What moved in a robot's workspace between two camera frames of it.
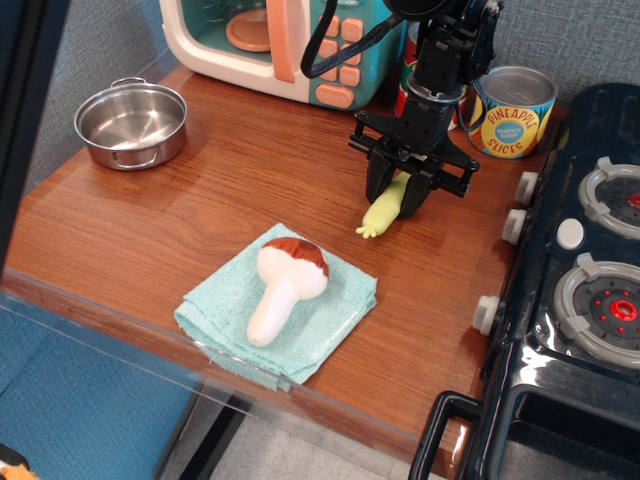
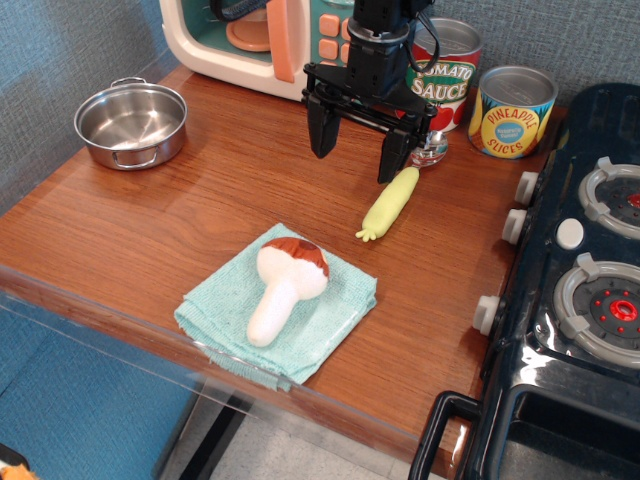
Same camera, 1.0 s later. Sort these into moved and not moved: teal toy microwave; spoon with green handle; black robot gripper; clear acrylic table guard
Moved: black robot gripper
Not moved: spoon with green handle; teal toy microwave; clear acrylic table guard
